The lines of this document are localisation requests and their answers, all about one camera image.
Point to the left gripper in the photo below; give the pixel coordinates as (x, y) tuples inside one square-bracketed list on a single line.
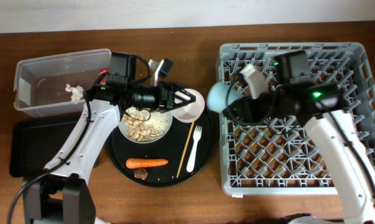
[(165, 96)]

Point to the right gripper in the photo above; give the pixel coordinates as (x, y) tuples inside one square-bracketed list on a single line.
[(242, 107)]

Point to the pink bowl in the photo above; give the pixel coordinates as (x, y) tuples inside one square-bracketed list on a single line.
[(188, 116)]

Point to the blue cup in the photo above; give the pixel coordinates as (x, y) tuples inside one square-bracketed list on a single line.
[(217, 96)]

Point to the red snack wrapper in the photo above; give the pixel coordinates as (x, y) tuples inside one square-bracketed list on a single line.
[(103, 74)]

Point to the white tissue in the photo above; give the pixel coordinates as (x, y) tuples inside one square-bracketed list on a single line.
[(77, 92)]

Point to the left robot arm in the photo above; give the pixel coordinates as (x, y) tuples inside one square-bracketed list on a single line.
[(61, 193)]

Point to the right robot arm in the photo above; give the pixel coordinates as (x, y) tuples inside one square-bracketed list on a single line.
[(320, 110)]

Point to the grey dishwasher rack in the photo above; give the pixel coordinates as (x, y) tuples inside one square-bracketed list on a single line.
[(276, 157)]

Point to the clear plastic waste bin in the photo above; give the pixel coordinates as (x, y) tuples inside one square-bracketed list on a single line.
[(40, 83)]

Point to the wooden chopstick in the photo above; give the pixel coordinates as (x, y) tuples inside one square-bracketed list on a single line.
[(185, 149)]

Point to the white plastic fork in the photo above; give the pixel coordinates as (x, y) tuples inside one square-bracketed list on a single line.
[(196, 137)]

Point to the grey plate with rice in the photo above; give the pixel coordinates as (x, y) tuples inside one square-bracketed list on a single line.
[(144, 126)]

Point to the round black serving tray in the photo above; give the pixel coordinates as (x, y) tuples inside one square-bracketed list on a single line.
[(169, 147)]

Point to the orange carrot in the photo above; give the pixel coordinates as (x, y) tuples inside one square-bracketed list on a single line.
[(135, 163)]

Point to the brown food scrap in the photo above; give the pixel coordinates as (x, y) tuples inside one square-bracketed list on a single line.
[(141, 174)]

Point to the black rectangular tray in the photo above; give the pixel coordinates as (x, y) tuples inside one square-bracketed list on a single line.
[(35, 142)]

